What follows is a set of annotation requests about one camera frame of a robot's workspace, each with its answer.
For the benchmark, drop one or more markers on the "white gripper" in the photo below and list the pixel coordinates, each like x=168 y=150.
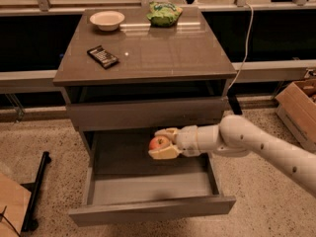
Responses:
x=188 y=141

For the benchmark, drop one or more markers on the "red apple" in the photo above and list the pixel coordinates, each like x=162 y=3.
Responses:
x=159 y=142

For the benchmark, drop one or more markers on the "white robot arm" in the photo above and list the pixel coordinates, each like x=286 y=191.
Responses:
x=235 y=136

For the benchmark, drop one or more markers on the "open grey middle drawer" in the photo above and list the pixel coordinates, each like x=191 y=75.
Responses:
x=124 y=184

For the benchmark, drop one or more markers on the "closed grey top drawer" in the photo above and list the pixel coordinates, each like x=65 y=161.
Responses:
x=141 y=114

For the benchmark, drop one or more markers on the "grey drawer cabinet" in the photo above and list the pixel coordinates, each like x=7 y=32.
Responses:
x=181 y=62

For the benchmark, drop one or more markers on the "black snack bar wrapper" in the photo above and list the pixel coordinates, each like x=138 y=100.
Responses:
x=104 y=58

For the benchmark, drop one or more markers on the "green chip bag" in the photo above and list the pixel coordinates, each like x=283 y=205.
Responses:
x=163 y=14

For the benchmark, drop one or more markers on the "cardboard box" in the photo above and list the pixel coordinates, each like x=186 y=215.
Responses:
x=297 y=110

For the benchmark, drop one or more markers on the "white bowl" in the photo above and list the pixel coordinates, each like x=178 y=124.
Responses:
x=107 y=20

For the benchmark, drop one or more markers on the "black metal stand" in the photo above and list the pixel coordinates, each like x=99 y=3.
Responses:
x=30 y=223

